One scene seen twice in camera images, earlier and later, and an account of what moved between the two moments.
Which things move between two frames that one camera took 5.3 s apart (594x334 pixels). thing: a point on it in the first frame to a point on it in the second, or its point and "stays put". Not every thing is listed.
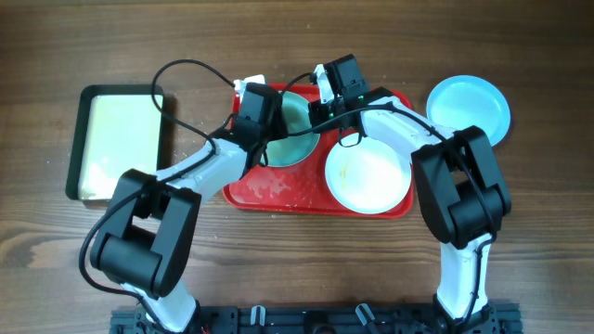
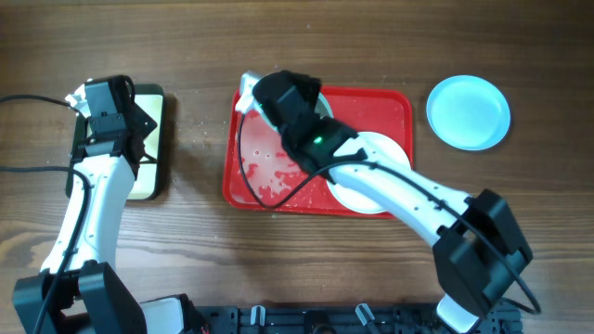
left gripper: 277,123 to 145,122
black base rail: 320,319 stays put
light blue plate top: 463,101 stays put
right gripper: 317,111 to 305,84
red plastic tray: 303,188 stays put
